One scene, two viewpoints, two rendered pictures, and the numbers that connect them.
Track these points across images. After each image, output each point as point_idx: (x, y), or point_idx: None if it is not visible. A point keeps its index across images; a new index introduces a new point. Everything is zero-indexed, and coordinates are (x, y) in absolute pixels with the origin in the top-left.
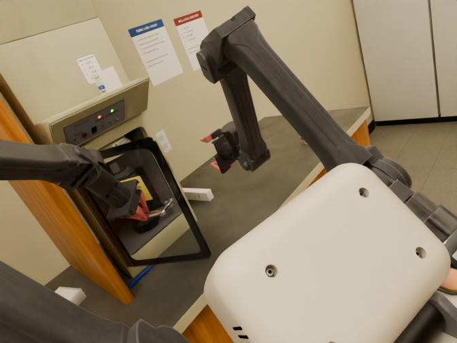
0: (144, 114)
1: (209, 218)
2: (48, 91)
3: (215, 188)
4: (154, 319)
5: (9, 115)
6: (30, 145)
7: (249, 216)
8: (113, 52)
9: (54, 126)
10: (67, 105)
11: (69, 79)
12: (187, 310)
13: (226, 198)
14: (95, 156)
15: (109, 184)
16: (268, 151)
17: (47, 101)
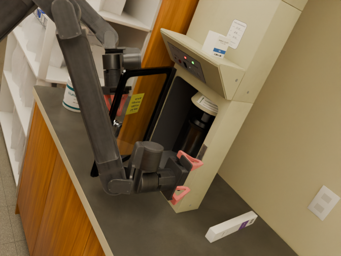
0: (228, 103)
1: (169, 219)
2: (205, 24)
3: (231, 253)
4: (83, 153)
5: (162, 12)
6: (84, 3)
7: (135, 242)
8: (260, 37)
9: (162, 34)
10: (203, 42)
11: (218, 28)
12: (70, 163)
13: (195, 249)
14: (114, 48)
15: (104, 65)
16: (100, 179)
17: (200, 29)
